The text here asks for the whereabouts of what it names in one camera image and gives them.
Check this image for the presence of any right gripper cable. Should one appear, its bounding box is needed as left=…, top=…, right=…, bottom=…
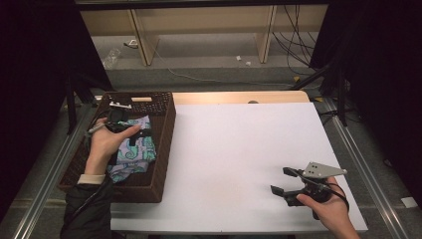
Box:
left=290, top=168, right=350, bottom=211

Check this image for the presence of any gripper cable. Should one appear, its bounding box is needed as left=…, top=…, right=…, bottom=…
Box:
left=85, top=109, right=115, bottom=135
left=290, top=168, right=350, bottom=211

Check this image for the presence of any person's left hand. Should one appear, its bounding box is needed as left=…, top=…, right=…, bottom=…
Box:
left=84, top=117, right=142, bottom=176

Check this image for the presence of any white tape piece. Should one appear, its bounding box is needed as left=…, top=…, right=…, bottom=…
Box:
left=400, top=196, right=418, bottom=209

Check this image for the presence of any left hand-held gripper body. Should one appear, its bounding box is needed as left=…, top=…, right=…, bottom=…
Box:
left=105, top=101, right=137, bottom=134

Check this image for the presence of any seahorse print cloth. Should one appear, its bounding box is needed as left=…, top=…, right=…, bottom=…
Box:
left=106, top=115, right=158, bottom=184

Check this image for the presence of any person's right hand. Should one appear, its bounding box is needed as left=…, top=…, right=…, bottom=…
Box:
left=296, top=175, right=360, bottom=239

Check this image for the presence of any black curtain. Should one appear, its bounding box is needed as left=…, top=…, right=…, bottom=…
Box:
left=0, top=0, right=114, bottom=224
left=309, top=0, right=422, bottom=207

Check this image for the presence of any clear plastic bag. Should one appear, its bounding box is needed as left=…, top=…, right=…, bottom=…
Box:
left=102, top=47, right=122, bottom=70

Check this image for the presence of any thin white floor cable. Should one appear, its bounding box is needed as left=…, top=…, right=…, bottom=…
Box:
left=154, top=49, right=296, bottom=89

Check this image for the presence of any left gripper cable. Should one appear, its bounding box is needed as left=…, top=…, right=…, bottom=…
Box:
left=85, top=109, right=115, bottom=135

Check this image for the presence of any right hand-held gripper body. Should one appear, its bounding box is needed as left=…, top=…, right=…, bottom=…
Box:
left=286, top=160, right=348, bottom=206

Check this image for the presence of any light wooden shelf unit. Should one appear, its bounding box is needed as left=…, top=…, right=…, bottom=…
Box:
left=80, top=4, right=329, bottom=67

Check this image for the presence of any black tripod stand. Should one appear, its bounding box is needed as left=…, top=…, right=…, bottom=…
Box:
left=290, top=56, right=351, bottom=127
left=63, top=72, right=101, bottom=135

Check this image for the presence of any aluminium rail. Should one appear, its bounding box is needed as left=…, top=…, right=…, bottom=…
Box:
left=12, top=99, right=98, bottom=239
left=321, top=97, right=410, bottom=239

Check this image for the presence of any white table mat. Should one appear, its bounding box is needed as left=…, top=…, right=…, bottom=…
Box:
left=108, top=102, right=369, bottom=233

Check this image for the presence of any brown woven basket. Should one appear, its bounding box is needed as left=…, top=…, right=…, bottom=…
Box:
left=58, top=91, right=178, bottom=204

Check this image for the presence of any bundle of black cables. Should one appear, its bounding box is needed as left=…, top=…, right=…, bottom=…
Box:
left=271, top=4, right=320, bottom=77

